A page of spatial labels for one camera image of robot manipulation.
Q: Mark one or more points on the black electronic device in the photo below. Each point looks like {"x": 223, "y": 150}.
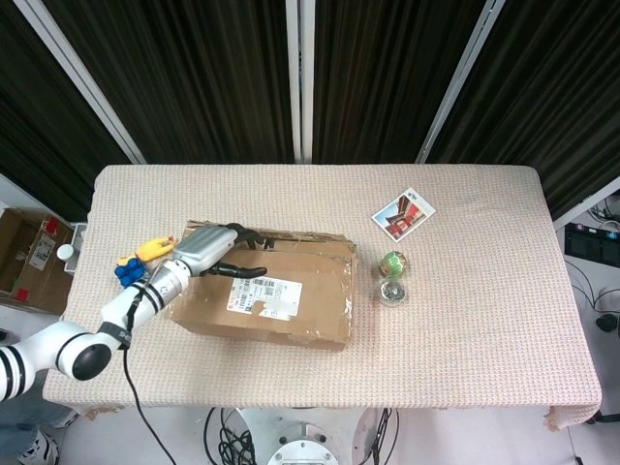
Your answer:
{"x": 591, "y": 244}

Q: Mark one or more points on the black pleated curtain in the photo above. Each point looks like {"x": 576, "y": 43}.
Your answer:
{"x": 208, "y": 72}

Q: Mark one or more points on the white metal partition frame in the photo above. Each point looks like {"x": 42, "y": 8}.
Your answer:
{"x": 588, "y": 201}
{"x": 457, "y": 82}
{"x": 82, "y": 82}
{"x": 299, "y": 82}

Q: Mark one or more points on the yellow plastic toy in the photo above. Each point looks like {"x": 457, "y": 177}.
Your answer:
{"x": 152, "y": 249}

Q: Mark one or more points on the beige woven tablecloth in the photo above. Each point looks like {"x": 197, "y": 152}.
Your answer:
{"x": 436, "y": 349}

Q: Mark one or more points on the person's leg in jeans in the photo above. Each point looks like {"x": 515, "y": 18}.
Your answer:
{"x": 24, "y": 421}

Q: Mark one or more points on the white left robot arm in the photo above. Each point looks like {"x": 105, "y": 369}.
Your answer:
{"x": 63, "y": 346}

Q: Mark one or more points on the large brown cardboard box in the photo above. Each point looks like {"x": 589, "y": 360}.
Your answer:
{"x": 300, "y": 271}

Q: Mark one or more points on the open cardboard box with labels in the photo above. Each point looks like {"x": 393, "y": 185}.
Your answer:
{"x": 29, "y": 276}

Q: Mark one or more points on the postcard with red building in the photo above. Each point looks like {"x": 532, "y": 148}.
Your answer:
{"x": 403, "y": 213}

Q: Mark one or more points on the white plastic bin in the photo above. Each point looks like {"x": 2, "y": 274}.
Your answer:
{"x": 77, "y": 242}

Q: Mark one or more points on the white and black sneaker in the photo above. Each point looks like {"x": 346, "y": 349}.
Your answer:
{"x": 41, "y": 450}

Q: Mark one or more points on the clear jar of paper clips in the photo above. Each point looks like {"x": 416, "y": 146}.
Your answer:
{"x": 393, "y": 293}

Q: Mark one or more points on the white bottle cap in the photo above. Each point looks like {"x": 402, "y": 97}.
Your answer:
{"x": 65, "y": 252}

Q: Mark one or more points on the grey round robot base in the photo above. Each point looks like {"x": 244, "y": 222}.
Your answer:
{"x": 302, "y": 448}

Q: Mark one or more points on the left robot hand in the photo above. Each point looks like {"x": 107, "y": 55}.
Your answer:
{"x": 203, "y": 244}

